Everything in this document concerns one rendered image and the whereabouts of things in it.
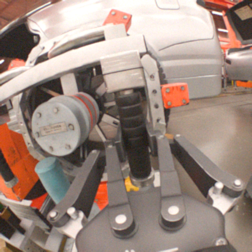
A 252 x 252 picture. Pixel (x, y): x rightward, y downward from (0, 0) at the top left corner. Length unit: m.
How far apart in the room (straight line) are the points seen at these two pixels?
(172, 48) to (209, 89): 0.38
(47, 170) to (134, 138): 0.30
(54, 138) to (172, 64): 0.76
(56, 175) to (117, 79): 0.34
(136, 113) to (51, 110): 0.18
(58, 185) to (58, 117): 0.23
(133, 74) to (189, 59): 0.78
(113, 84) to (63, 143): 0.18
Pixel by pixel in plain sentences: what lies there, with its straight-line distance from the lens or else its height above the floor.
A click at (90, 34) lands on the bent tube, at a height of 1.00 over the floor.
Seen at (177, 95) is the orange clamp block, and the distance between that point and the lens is 0.41.
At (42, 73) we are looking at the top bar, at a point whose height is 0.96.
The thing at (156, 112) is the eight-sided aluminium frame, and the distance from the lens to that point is 0.40.
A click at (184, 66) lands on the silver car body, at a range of 0.90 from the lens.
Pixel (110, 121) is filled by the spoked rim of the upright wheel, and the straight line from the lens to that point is 0.51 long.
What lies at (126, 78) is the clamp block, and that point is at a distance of 0.16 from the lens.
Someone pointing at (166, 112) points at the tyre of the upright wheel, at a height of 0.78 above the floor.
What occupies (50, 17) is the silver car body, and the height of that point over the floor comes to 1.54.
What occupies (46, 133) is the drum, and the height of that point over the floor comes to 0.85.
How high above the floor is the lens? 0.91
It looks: 18 degrees down
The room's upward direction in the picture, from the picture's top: 12 degrees counter-clockwise
